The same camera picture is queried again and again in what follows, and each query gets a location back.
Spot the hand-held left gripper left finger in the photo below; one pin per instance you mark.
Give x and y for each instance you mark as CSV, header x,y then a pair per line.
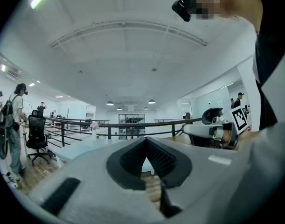
x,y
116,169

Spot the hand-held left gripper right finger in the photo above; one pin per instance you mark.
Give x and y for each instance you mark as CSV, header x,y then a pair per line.
x,y
182,169

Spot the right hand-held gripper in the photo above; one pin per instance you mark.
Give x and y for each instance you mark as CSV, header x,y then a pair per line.
x,y
198,129

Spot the person's right forearm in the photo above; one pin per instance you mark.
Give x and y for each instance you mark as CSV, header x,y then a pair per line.
x,y
249,136

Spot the black office chair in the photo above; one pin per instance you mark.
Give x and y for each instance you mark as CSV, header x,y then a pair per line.
x,y
211,115
37,134

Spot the black metal railing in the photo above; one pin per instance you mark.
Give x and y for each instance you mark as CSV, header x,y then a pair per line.
x,y
168,120
133,125

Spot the white vase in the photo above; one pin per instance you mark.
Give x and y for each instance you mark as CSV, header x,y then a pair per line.
x,y
94,134

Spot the black framed glass partition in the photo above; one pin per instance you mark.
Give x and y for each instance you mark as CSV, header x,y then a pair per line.
x,y
131,125

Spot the person's black top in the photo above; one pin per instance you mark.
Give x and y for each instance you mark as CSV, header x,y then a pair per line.
x,y
270,66

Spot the black backpack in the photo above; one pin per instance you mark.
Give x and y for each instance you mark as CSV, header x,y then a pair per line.
x,y
5,114

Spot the black head-worn camera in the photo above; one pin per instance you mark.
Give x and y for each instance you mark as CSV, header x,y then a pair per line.
x,y
183,6

